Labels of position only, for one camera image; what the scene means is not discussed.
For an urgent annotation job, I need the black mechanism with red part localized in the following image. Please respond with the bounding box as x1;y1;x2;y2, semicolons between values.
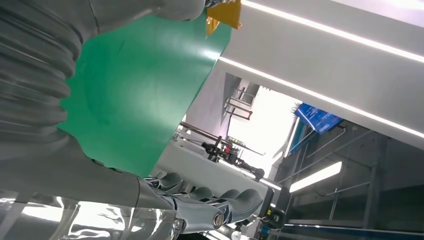
201;135;266;182

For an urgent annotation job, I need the metal rack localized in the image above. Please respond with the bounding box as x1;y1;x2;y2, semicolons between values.
224;74;261;121

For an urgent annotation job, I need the small black device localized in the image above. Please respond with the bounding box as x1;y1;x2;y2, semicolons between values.
264;206;286;230

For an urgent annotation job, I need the yellow wrapped cardboard box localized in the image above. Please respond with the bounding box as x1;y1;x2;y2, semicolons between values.
205;0;243;37

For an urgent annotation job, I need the ceiling light panel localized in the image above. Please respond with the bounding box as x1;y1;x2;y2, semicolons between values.
289;161;343;194

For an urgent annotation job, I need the blue sign board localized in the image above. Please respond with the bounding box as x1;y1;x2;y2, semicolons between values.
294;102;344;135

